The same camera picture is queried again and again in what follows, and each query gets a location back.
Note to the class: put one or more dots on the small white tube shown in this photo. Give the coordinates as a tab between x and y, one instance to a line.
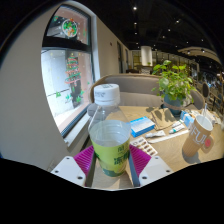
155	134

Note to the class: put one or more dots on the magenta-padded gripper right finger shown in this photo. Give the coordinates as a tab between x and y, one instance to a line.
155	170

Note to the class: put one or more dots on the green potted plant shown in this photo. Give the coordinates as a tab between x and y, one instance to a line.
175	83

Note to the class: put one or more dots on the group of ceiling lights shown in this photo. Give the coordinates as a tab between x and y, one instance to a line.
135	8

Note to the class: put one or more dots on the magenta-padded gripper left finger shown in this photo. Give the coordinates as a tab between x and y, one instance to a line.
68	168

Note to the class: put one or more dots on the window with festive stickers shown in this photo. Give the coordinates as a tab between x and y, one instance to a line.
63	83

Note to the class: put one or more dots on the grey curved sofa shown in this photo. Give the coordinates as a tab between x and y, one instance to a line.
136	86

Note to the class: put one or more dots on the pill blister pack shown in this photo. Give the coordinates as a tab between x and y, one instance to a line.
145	146

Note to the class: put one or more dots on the small blue and white box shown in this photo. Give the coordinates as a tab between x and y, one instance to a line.
187	119

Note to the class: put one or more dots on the clear bottle with green label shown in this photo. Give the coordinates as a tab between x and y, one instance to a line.
110	146

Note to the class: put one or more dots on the flat blue box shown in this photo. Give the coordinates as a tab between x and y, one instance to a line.
141	126

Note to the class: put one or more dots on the tan ceramic mug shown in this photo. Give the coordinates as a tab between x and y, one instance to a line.
196	136

